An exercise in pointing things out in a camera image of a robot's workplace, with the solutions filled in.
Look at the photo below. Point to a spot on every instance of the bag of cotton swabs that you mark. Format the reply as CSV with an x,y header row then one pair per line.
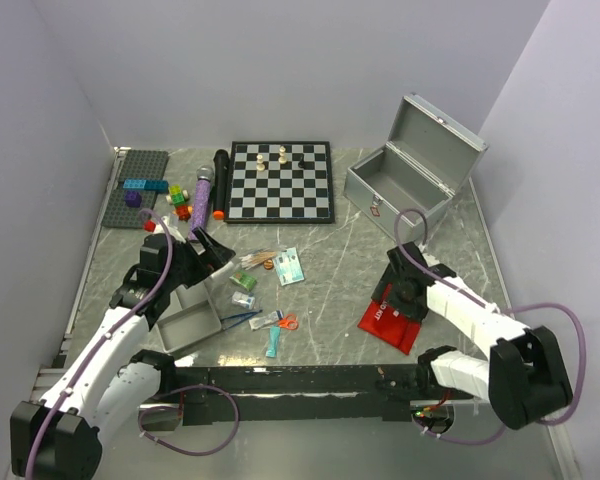
x,y
257,257

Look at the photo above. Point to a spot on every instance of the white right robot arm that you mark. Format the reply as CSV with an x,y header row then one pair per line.
x,y
520,372

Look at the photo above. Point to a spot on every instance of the red first aid pouch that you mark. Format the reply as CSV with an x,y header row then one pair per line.
x,y
387,324

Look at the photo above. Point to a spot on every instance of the green medicine box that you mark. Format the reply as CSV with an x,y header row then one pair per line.
x,y
243,280

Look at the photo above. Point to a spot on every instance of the upper grey lego baseplate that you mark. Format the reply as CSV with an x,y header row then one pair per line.
x,y
144,165

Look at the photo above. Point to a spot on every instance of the purple glitter microphone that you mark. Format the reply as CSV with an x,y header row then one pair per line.
x,y
203,188

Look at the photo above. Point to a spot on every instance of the lower grey lego baseplate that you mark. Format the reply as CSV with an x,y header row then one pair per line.
x,y
118,215

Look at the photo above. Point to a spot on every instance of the blue plastic tweezers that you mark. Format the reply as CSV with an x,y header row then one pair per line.
x,y
237,319

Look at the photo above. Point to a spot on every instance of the small clear white packet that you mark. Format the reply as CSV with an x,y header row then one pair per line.
x,y
243,300

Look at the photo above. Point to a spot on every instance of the grey lego baseplate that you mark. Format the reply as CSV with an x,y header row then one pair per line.
x,y
118,215
144,165

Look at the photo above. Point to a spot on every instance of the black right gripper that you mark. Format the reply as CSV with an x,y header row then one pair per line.
x,y
415,310

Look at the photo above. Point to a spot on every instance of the blue lego brick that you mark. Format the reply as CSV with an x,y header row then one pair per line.
x,y
158,186

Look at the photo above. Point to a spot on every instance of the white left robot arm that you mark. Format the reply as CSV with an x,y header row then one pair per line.
x,y
63,434

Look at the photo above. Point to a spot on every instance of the grey metal case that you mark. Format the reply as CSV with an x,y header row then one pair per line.
x,y
406,186

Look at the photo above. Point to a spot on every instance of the white chess queen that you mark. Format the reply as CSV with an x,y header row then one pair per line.
x,y
282,155

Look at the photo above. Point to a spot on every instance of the white chess pawn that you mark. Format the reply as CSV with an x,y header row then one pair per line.
x,y
260,162

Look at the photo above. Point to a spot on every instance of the grey plastic tray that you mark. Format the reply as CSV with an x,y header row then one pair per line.
x,y
189,319

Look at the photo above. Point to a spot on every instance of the light blue mask packet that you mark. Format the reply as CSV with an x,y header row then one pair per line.
x,y
287,266

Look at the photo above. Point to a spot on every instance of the orange scissors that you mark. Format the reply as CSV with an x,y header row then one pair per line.
x,y
289,322

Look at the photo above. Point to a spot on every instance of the teal sachet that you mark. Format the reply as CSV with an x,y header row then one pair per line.
x,y
274,334

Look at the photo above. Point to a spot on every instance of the purple lego brick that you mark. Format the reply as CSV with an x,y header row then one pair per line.
x,y
132,199

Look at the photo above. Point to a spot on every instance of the black white chessboard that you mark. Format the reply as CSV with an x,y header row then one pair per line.
x,y
282,193

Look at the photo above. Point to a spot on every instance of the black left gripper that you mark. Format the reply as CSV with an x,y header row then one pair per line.
x,y
216,255

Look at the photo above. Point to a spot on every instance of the colourful lego car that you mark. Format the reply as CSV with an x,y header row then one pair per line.
x,y
178,198

